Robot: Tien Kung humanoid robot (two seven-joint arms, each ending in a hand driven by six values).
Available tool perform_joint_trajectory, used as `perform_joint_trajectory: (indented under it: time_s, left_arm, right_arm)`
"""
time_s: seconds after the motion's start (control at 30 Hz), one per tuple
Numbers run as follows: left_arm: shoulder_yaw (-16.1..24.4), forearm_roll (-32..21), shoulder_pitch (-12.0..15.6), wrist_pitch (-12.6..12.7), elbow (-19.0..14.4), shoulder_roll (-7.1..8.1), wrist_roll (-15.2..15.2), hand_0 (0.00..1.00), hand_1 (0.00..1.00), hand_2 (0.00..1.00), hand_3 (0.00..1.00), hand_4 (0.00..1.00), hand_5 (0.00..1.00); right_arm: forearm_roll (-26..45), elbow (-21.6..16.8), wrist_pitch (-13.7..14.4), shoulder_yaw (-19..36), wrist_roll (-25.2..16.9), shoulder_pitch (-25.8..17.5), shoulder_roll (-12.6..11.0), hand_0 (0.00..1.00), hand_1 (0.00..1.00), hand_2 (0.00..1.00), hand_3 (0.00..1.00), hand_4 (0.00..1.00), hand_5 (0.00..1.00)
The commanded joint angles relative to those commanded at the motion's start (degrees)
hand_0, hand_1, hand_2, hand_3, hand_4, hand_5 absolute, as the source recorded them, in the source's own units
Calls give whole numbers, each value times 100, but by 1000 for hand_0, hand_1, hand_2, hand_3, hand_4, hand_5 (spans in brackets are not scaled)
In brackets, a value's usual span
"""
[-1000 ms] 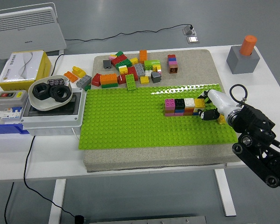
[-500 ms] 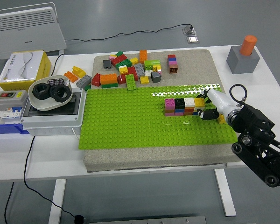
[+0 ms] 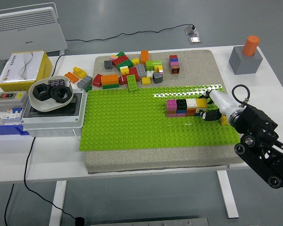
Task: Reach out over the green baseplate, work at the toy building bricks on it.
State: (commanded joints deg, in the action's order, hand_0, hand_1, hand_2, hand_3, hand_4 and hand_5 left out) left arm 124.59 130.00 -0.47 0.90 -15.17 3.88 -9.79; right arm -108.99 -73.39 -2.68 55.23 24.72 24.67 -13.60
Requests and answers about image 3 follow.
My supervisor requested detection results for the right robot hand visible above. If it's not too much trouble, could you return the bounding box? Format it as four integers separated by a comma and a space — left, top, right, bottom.
198, 90, 243, 122

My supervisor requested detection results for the black toy brick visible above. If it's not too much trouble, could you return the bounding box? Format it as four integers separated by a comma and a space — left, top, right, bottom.
176, 99, 188, 111

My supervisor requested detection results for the magenta toy brick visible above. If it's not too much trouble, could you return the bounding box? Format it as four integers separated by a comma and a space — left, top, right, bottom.
166, 99, 178, 111

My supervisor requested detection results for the lime green toy brick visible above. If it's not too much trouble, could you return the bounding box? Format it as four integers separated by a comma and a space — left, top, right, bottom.
145, 60, 163, 72

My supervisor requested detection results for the light grey toy brick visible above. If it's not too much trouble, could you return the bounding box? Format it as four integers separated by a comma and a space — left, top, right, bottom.
135, 64, 147, 78
76, 75, 93, 89

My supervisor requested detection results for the orange long toy brick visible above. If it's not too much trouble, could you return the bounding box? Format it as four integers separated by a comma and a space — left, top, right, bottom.
141, 50, 150, 65

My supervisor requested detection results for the green toy baseplate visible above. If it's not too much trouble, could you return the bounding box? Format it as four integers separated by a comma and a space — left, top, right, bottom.
79, 84, 241, 152

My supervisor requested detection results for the red long toy brick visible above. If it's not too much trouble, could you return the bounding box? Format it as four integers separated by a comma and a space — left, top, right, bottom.
128, 66, 140, 82
111, 55, 129, 67

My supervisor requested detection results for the large orange toy brick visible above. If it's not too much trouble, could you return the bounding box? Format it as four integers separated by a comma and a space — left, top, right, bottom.
100, 74, 119, 86

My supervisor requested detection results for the red sloped toy brick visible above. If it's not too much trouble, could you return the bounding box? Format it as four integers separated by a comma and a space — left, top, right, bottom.
92, 73, 103, 88

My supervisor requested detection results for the yellow stepped toy brick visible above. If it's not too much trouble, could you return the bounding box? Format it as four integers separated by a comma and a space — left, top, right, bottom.
72, 66, 88, 79

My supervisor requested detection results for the orange flat toy brick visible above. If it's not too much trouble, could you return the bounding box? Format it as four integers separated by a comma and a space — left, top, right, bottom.
64, 72, 80, 84

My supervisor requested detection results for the grey-brown foam mat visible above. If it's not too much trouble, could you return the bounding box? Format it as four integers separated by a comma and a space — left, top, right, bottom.
84, 49, 250, 175

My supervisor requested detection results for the grey cube block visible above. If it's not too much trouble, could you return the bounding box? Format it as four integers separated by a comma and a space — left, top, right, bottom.
228, 45, 264, 76

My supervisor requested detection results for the orange cylinder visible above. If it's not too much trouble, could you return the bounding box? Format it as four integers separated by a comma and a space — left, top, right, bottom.
241, 35, 261, 57

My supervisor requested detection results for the dark grey sloped brick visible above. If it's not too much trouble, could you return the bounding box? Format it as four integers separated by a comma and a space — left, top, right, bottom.
152, 72, 164, 84

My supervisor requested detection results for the open metal floor socket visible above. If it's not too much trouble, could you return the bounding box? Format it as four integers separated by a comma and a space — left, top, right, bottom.
184, 25, 199, 36

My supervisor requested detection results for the white table leg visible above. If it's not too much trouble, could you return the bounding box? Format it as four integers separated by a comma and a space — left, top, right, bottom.
48, 180, 68, 226
216, 170, 240, 219

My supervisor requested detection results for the lime green long brick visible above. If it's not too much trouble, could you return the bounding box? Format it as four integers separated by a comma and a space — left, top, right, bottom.
126, 74, 139, 91

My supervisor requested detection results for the dark green long brick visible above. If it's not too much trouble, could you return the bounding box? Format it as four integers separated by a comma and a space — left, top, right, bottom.
116, 60, 134, 72

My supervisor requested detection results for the grey metal plate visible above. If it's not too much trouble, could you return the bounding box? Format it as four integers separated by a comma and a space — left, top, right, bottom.
89, 217, 210, 226

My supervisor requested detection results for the large black nut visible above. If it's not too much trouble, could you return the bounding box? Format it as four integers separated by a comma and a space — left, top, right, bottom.
33, 83, 52, 102
49, 86, 71, 104

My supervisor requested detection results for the small black circuit part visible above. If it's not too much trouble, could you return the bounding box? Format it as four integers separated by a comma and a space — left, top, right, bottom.
47, 78, 66, 87

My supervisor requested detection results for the white bowl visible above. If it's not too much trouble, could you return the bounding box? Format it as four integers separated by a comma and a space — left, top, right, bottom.
28, 75, 74, 113

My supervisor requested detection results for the yellow white tissue box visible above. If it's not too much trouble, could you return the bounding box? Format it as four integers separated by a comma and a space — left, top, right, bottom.
0, 50, 53, 92

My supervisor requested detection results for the white panel heater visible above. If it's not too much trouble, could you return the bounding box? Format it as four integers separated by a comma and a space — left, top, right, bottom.
0, 2, 68, 61

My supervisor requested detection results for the white blue circuit breaker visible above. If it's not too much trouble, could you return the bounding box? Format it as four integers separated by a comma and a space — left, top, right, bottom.
0, 107, 25, 124

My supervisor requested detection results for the blue plastic bin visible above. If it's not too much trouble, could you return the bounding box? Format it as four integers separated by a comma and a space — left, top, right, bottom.
0, 95, 30, 137

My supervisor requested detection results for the black heater power cable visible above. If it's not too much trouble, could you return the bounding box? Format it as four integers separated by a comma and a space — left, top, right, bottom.
65, 24, 196, 43

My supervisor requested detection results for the grey electrical enclosure box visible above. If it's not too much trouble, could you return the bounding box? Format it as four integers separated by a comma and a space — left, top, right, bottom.
21, 88, 88, 137

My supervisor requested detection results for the black cable with plug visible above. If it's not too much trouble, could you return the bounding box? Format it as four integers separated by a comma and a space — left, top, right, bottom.
23, 54, 87, 226

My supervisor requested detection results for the grey push-button switch box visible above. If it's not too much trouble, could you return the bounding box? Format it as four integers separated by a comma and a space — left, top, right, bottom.
0, 91, 30, 112

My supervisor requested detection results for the black hanging cable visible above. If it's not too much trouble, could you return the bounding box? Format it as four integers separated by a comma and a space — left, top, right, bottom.
4, 183, 15, 226

